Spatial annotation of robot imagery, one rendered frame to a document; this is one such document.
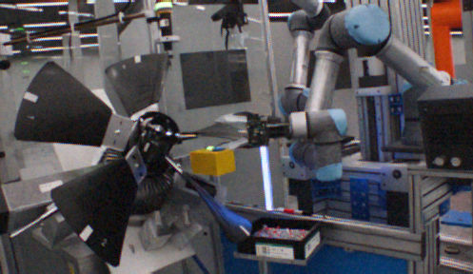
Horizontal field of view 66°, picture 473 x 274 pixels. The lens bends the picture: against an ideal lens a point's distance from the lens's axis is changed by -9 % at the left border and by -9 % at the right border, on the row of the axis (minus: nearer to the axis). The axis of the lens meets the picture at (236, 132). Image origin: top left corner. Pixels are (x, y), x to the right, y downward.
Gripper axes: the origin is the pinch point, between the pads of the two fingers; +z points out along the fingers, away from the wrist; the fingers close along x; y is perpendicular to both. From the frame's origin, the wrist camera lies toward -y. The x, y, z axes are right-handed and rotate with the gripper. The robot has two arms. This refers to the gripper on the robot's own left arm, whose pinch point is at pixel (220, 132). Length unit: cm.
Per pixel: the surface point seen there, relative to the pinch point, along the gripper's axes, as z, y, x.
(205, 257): 34, -75, 84
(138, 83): 23.7, -3.1, -17.0
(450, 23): -208, -346, -28
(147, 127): 15.4, 16.2, -6.7
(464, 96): -61, 21, -7
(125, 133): 22.7, 14.5, -5.3
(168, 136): 10.7, 14.3, -3.3
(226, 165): 6.7, -36.0, 20.5
